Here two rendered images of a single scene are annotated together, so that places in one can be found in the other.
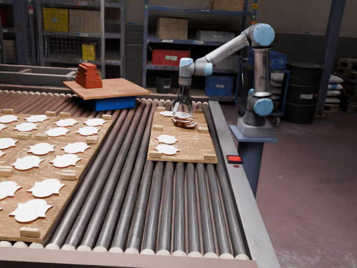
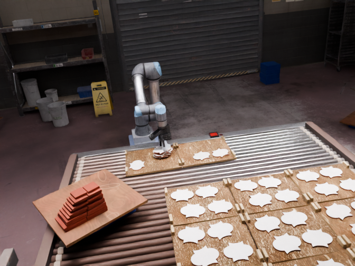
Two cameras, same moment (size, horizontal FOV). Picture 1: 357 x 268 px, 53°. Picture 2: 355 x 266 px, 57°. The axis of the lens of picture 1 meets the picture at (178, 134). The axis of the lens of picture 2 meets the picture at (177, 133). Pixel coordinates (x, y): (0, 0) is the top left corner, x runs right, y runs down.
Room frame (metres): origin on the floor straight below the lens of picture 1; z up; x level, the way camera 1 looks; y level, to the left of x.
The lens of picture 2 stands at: (2.22, 2.19, 2.20)
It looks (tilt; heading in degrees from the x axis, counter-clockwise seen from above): 26 degrees down; 265
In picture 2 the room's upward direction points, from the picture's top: 5 degrees counter-clockwise
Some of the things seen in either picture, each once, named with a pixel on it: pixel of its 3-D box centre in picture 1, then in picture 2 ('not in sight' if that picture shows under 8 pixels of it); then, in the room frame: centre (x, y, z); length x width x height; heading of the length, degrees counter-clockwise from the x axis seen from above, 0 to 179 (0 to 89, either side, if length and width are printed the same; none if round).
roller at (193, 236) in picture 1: (188, 148); (199, 152); (1.87, -0.06, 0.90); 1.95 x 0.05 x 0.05; 1
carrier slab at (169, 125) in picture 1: (179, 122); (152, 159); (2.25, 0.00, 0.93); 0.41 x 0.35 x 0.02; 2
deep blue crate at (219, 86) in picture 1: (218, 84); not in sight; (6.51, -0.68, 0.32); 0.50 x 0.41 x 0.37; 92
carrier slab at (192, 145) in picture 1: (181, 145); (204, 151); (1.83, -0.02, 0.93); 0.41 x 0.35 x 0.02; 2
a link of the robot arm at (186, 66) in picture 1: (186, 67); (160, 113); (2.14, -0.02, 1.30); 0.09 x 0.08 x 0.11; 93
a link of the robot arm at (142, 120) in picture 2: (256, 99); (141, 115); (2.29, -0.50, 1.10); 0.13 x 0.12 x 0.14; 3
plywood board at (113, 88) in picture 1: (105, 88); (89, 201); (2.64, 0.57, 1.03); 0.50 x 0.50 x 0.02; 34
